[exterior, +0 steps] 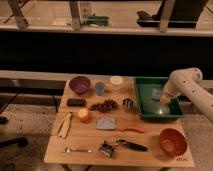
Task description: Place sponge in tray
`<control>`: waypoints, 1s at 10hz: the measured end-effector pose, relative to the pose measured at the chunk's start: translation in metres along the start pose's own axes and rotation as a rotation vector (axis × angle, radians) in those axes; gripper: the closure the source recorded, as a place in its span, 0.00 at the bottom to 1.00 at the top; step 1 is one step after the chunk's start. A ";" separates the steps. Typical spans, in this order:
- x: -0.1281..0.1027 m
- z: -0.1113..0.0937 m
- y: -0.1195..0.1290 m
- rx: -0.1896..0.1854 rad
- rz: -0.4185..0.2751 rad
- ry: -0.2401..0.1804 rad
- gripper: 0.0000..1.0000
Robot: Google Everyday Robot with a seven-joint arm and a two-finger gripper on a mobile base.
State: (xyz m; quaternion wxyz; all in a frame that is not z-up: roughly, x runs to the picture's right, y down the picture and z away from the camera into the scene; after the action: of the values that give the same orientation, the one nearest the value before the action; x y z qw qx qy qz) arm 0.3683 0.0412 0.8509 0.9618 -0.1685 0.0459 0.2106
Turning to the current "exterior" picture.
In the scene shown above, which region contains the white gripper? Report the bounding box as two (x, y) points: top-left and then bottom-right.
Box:
(160, 81), (180, 104)

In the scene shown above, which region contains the blue grey sponge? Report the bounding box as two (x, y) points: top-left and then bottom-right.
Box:
(151, 89), (162, 101)

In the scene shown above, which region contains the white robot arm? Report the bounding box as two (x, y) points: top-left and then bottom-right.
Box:
(160, 67), (213, 123)

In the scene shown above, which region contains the green plastic tray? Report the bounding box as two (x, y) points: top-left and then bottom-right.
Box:
(134, 77), (184, 121)

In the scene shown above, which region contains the orange red bowl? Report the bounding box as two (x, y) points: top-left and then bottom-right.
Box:
(159, 128), (187, 157)

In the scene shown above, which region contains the white lidded container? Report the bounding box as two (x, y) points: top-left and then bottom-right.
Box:
(110, 76), (123, 91)

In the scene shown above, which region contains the red grape bunch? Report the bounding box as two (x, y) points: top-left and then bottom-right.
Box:
(90, 99), (118, 113)

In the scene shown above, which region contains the blue plastic cup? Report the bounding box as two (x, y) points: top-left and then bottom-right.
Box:
(95, 82), (105, 96)

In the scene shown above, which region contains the wooden table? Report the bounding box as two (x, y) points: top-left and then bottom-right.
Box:
(43, 77), (196, 169)

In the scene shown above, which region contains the black binder clip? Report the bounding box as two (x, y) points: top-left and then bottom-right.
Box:
(99, 141), (115, 158)

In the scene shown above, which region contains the purple bowl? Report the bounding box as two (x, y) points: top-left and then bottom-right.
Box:
(69, 76), (91, 94)

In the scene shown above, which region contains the orange fruit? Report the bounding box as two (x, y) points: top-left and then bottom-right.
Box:
(78, 108), (91, 122)

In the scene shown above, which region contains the black rectangular block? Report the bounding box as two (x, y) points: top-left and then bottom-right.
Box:
(67, 98), (86, 107)

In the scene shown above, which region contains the green object on shelf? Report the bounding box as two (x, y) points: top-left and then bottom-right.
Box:
(86, 15), (109, 26)

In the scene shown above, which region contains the black chair base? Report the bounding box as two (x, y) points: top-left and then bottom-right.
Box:
(0, 116), (28, 149)

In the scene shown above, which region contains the black handled can opener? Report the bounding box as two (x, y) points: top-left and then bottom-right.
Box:
(116, 139), (148, 152)

